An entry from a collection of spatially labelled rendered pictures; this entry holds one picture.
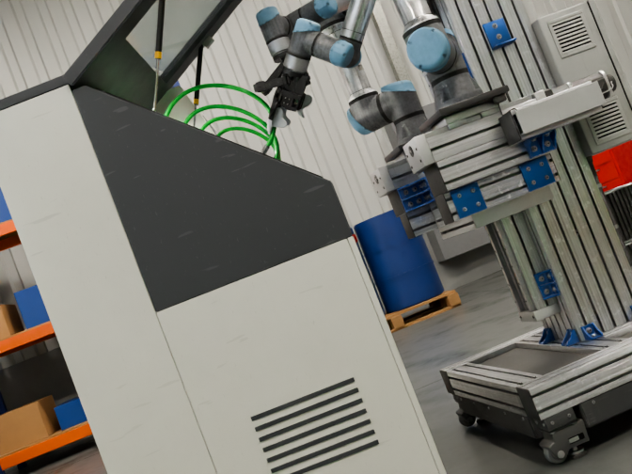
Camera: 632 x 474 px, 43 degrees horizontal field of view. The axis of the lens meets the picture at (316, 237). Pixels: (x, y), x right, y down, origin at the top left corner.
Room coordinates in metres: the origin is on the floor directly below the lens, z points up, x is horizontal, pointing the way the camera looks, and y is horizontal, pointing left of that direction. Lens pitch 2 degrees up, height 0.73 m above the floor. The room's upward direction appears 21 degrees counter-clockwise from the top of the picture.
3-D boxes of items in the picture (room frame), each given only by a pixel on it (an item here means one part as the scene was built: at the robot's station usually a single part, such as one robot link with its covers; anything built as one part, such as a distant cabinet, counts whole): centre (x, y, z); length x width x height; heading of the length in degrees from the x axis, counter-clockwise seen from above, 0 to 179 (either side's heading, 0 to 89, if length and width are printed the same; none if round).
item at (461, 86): (2.43, -0.55, 1.09); 0.15 x 0.15 x 0.10
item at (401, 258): (7.63, -0.35, 0.51); 1.20 x 0.85 x 1.02; 97
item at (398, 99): (2.92, -0.46, 1.20); 0.13 x 0.12 x 0.14; 60
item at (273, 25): (2.56, -0.11, 1.52); 0.09 x 0.08 x 0.11; 150
